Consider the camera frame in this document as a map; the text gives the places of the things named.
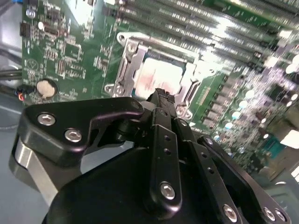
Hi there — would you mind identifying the silver square CPU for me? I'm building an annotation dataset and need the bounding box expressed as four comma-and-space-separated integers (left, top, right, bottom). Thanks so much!
135, 57, 188, 98

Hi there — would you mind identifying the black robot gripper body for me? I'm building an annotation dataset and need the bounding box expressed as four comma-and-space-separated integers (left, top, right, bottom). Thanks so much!
41, 146, 219, 224

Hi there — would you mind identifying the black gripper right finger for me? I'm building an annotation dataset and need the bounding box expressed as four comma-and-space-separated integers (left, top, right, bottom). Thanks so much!
163, 90, 294, 224

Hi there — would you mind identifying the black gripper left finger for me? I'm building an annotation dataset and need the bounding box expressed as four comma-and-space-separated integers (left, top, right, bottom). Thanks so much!
8, 88, 183, 219

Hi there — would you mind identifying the metal socket cover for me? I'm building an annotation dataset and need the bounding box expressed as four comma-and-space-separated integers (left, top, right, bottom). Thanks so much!
116, 37, 203, 111

